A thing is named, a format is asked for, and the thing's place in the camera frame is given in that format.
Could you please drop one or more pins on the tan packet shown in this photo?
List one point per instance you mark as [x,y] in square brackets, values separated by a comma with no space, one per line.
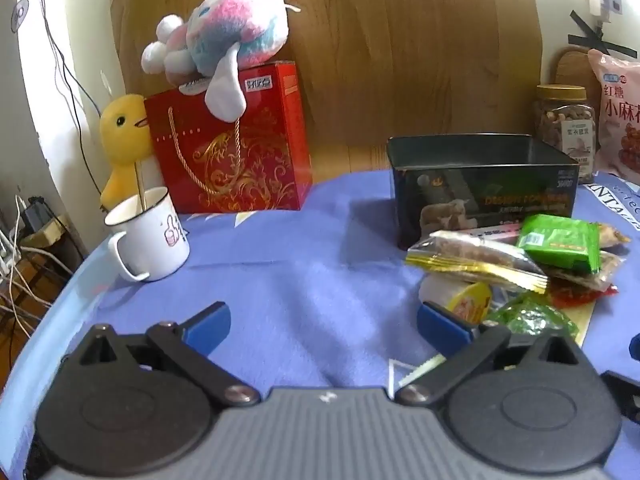
[586,322]

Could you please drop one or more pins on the brown snack packet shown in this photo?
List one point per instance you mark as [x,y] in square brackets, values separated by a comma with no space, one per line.
[612,235]

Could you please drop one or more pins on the pink snack bag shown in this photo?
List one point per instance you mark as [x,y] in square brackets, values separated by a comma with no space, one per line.
[617,120]

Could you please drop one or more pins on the green snack packet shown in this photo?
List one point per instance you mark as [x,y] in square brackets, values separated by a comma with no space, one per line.
[560,242]

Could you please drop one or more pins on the red snack packet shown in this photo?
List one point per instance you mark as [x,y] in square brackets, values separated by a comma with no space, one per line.
[575,296]

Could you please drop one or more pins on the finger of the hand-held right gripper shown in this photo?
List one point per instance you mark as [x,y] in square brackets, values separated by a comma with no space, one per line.
[636,346]
[622,392]

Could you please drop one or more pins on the pink snack wrapper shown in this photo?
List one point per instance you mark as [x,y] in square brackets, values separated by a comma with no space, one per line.
[495,232]

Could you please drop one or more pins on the white enamel mug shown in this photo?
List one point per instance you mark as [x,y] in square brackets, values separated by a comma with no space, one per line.
[155,245]

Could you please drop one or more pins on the blue printed cloth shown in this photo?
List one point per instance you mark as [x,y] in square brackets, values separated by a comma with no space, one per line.
[300,260]

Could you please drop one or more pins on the white wall charger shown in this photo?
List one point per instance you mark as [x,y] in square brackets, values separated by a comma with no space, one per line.
[611,5]

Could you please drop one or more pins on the green crinkled candy wrapper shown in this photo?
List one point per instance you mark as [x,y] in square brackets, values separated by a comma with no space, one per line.
[532,319]

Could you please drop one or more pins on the black power adapter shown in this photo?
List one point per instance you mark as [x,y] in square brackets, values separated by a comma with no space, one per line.
[35,215]

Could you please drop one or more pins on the gold-edged clear snack bar packet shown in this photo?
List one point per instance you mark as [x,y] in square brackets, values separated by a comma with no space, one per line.
[475,257]

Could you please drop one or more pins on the red gift bag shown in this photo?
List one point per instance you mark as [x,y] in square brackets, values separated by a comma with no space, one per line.
[270,135]

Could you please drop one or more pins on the black tape strip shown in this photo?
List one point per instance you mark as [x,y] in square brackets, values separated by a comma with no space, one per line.
[602,45]
[586,22]

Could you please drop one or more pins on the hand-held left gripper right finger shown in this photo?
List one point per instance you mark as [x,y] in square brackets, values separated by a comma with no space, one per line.
[441,327]

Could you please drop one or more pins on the yellow duck plush toy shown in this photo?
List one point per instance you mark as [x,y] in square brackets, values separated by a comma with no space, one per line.
[122,130]

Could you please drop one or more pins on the black tin box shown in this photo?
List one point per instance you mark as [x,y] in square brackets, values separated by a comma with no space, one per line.
[475,195]

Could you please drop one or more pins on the yellow snack packet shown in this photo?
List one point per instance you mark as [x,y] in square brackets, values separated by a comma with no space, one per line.
[470,304]

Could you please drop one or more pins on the pastel pink blue plush toy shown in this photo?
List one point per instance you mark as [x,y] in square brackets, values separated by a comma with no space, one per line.
[235,30]

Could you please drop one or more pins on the wooden stick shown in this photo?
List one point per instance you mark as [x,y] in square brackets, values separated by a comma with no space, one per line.
[140,185]

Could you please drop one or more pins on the cardboard box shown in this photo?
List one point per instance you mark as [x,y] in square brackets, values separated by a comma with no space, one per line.
[50,230]

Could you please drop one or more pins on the round wooden board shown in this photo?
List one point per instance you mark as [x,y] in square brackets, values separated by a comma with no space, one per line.
[570,67]

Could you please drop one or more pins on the large wooden board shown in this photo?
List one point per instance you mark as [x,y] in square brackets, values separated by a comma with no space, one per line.
[375,60]

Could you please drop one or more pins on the clear nut jar gold lid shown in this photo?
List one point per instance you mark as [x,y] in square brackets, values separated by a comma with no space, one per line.
[565,130]

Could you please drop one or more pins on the white snack packet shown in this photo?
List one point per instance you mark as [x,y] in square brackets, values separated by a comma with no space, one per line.
[440,290]

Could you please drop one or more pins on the white floor power strip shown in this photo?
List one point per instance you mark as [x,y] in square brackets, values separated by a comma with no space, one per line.
[7,252]

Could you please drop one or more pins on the round wall sticker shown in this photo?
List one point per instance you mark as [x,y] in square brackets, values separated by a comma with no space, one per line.
[20,15]

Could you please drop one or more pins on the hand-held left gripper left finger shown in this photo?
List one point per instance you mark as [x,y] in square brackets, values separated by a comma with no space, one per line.
[212,324]

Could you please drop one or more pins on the clear packet of dark snack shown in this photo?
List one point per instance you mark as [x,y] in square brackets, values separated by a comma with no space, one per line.
[595,270]

